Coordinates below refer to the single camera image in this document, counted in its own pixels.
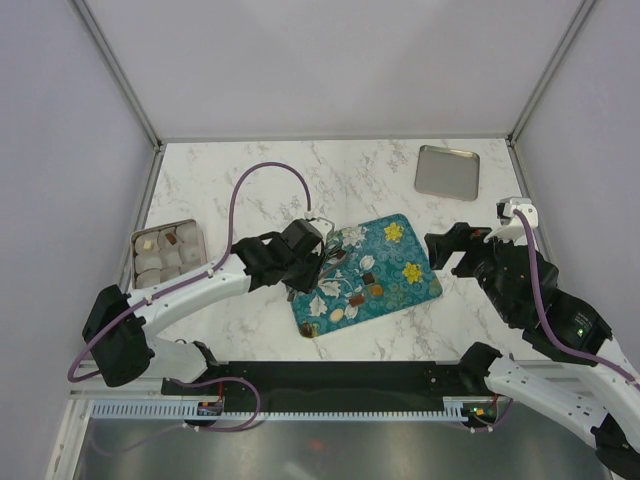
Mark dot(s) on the right aluminium frame post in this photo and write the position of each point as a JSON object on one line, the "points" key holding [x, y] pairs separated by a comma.
{"points": [[570, 35]]}

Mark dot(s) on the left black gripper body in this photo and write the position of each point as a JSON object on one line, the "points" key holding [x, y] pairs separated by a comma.
{"points": [[303, 274]]}

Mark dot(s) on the dark ridged square chocolate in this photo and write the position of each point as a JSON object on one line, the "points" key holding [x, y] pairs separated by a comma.
{"points": [[368, 278]]}

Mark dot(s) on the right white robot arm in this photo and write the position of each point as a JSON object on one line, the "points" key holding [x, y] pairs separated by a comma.
{"points": [[570, 334]]}

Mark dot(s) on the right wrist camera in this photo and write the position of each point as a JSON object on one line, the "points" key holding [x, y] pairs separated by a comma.
{"points": [[509, 212]]}

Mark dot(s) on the white cable duct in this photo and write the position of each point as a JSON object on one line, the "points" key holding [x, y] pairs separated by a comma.
{"points": [[192, 410]]}

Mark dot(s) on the pink chocolate box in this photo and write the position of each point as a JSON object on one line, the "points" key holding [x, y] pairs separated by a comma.
{"points": [[165, 261]]}

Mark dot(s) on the dark swirl chocolate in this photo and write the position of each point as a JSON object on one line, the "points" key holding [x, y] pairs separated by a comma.
{"points": [[308, 330]]}

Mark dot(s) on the brown rectangular chocolate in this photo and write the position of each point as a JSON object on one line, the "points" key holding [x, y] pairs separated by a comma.
{"points": [[356, 300]]}

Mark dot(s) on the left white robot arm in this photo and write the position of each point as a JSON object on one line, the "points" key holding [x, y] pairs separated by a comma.
{"points": [[121, 332]]}

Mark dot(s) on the left aluminium frame post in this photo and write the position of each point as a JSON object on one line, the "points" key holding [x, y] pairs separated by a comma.
{"points": [[109, 58]]}

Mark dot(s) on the white oval chocolate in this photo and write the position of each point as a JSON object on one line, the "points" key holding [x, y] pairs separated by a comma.
{"points": [[336, 315]]}

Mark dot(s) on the metal tongs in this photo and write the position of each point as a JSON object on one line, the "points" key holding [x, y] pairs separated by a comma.
{"points": [[332, 262]]}

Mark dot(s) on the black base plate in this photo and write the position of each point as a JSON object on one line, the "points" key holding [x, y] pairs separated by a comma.
{"points": [[321, 386]]}

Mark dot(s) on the metal box lid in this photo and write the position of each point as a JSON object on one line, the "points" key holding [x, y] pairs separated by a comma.
{"points": [[447, 173]]}

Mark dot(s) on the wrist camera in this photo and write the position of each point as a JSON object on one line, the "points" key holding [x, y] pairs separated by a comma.
{"points": [[306, 237], [509, 212]]}

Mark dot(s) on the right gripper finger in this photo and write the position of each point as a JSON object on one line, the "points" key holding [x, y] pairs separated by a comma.
{"points": [[440, 248], [466, 234]]}

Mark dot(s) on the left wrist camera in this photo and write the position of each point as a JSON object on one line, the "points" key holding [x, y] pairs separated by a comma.
{"points": [[306, 237]]}

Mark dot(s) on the aluminium frame post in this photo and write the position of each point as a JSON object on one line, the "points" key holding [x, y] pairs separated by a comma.
{"points": [[570, 35], [109, 58]]}

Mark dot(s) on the teal floral tray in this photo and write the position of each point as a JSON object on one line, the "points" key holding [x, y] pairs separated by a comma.
{"points": [[388, 248]]}

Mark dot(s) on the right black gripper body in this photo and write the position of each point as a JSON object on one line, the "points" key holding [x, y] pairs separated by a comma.
{"points": [[478, 261]]}

